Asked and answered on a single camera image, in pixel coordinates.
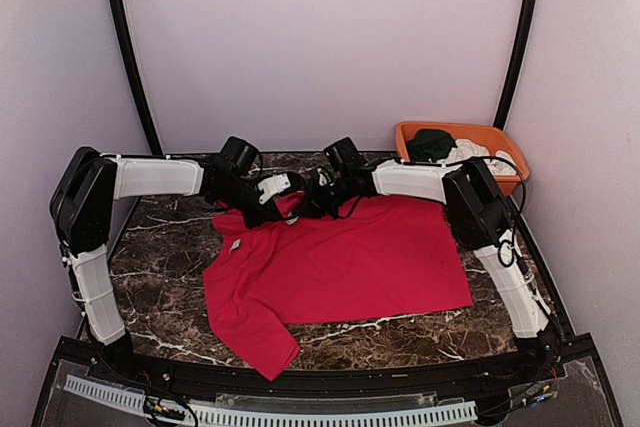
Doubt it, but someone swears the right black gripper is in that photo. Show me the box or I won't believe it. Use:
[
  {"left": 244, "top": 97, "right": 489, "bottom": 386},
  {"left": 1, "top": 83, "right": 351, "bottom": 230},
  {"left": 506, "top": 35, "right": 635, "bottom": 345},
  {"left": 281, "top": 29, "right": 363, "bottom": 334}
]
[{"left": 293, "top": 171, "right": 355, "bottom": 218}]

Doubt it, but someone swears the red t-shirt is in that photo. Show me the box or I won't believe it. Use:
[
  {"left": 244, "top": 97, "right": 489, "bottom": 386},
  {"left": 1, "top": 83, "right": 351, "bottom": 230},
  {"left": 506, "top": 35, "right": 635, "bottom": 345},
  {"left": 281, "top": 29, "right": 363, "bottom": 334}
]
[{"left": 203, "top": 196, "right": 473, "bottom": 380}]

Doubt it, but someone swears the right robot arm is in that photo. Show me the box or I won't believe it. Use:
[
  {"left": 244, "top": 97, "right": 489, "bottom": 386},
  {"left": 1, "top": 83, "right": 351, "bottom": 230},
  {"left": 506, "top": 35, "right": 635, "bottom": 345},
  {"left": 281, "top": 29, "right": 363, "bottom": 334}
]
[{"left": 294, "top": 138, "right": 561, "bottom": 381}]

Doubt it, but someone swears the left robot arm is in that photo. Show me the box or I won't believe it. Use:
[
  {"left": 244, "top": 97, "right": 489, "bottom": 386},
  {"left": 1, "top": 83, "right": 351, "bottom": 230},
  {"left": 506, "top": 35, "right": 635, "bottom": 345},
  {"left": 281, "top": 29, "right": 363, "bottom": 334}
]
[{"left": 49, "top": 137, "right": 305, "bottom": 383}]

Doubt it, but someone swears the dark green garment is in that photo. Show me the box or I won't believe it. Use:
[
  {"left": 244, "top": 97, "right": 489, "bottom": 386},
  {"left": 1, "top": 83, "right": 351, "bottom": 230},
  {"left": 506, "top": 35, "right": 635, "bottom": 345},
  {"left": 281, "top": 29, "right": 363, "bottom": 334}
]
[{"left": 406, "top": 129, "right": 456, "bottom": 163}]

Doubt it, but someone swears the white garment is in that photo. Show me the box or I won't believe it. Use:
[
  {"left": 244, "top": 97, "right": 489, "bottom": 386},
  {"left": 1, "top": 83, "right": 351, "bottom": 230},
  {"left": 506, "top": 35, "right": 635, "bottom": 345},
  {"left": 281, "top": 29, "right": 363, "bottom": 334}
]
[{"left": 441, "top": 139, "right": 517, "bottom": 176}]

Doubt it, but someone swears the orange plastic basin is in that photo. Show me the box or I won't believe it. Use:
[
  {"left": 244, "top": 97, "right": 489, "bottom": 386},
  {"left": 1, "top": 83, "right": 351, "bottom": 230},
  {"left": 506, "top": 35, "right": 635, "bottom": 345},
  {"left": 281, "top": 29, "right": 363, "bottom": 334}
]
[{"left": 396, "top": 122, "right": 529, "bottom": 196}]

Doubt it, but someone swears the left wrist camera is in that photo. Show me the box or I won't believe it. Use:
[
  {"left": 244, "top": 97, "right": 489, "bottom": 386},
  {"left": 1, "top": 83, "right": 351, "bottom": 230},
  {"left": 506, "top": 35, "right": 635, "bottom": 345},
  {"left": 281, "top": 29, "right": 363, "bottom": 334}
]
[{"left": 257, "top": 173, "right": 292, "bottom": 205}]

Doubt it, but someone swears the white slotted cable duct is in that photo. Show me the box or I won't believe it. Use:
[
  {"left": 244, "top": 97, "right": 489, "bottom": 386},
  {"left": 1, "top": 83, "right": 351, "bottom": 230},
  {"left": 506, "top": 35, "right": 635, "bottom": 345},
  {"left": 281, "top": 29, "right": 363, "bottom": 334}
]
[{"left": 63, "top": 375, "right": 478, "bottom": 427}]

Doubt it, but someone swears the black front rail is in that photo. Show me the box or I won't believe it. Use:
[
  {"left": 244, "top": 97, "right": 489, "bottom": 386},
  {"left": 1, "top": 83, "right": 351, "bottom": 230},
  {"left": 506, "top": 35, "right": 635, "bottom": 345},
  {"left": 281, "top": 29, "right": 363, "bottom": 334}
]
[{"left": 38, "top": 334, "right": 610, "bottom": 405}]

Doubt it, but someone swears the left black frame post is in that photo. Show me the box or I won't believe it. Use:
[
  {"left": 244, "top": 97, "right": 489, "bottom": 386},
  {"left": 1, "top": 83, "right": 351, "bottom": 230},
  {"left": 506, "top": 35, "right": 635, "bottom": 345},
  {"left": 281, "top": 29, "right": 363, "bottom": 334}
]
[{"left": 108, "top": 0, "right": 163, "bottom": 155}]

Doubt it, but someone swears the black frame post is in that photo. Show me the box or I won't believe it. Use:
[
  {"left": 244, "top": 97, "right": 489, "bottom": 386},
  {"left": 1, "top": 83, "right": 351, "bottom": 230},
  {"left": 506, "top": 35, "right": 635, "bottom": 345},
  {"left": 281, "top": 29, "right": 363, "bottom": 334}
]
[
  {"left": 108, "top": 0, "right": 163, "bottom": 155},
  {"left": 493, "top": 0, "right": 536, "bottom": 130}
]

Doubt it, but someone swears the right black frame post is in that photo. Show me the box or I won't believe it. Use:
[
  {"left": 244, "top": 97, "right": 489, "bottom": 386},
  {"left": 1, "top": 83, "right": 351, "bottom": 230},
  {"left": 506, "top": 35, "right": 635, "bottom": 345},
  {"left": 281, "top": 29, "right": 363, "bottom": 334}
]
[{"left": 493, "top": 0, "right": 536, "bottom": 130}]

